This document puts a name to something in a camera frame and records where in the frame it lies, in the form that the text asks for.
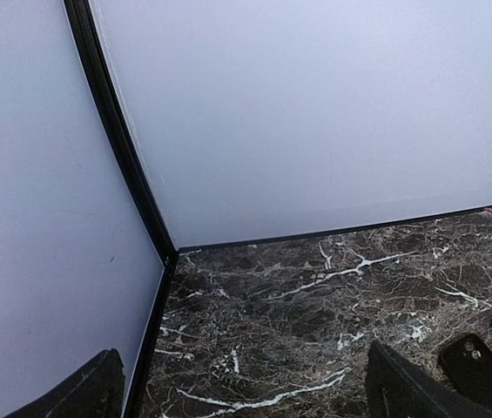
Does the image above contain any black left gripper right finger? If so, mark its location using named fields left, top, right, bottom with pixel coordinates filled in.
left=365, top=340, right=492, bottom=418

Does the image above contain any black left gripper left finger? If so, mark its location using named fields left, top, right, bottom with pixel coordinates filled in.
left=8, top=348, right=124, bottom=418

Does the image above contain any black phone case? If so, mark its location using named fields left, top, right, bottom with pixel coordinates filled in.
left=438, top=334, right=492, bottom=411

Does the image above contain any black left frame post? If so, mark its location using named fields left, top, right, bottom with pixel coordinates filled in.
left=63, top=0, right=180, bottom=262

